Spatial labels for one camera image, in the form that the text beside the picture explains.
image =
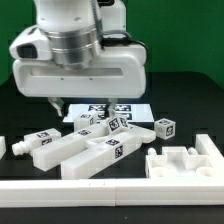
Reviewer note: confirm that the white long back beam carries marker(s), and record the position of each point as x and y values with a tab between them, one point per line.
52	154

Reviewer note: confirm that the white tagged block on beam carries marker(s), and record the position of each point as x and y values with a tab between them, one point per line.
117	123

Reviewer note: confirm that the white L-shaped fence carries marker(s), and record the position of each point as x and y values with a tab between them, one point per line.
207	189

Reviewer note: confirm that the white block at left edge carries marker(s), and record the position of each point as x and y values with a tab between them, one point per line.
2	146

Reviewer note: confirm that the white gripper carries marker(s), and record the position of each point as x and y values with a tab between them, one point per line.
69	65

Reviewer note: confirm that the white small tagged cube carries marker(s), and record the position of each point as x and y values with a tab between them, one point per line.
165	128

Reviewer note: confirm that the white marker tag board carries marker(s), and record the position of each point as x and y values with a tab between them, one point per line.
132	112

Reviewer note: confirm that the white chair seat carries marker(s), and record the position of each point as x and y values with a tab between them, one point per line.
175	162

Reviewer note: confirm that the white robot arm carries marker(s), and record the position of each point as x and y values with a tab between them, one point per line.
105	18

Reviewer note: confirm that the white long beam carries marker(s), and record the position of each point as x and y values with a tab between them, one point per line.
93	160
52	154

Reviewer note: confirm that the white long front beam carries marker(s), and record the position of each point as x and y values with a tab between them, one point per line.
93	160

